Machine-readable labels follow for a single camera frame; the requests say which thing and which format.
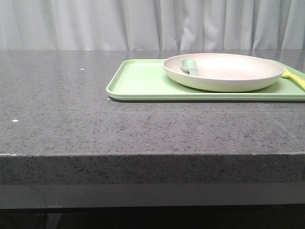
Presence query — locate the beige round plate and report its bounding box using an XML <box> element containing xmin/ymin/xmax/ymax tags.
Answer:
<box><xmin>163</xmin><ymin>53</ymin><xmax>284</xmax><ymax>92</ymax></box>

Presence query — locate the sage green plastic spoon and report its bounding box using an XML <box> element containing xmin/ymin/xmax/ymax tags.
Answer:
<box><xmin>181</xmin><ymin>59</ymin><xmax>199</xmax><ymax>76</ymax></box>

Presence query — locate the light green plastic tray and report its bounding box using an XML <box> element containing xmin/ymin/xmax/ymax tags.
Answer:
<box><xmin>106</xmin><ymin>59</ymin><xmax>305</xmax><ymax>102</ymax></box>

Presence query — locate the grey pleated curtain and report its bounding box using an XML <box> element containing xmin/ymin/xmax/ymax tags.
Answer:
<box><xmin>0</xmin><ymin>0</ymin><xmax>305</xmax><ymax>51</ymax></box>

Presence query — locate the yellow plastic fork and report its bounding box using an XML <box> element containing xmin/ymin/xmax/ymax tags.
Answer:
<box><xmin>281</xmin><ymin>67</ymin><xmax>305</xmax><ymax>90</ymax></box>

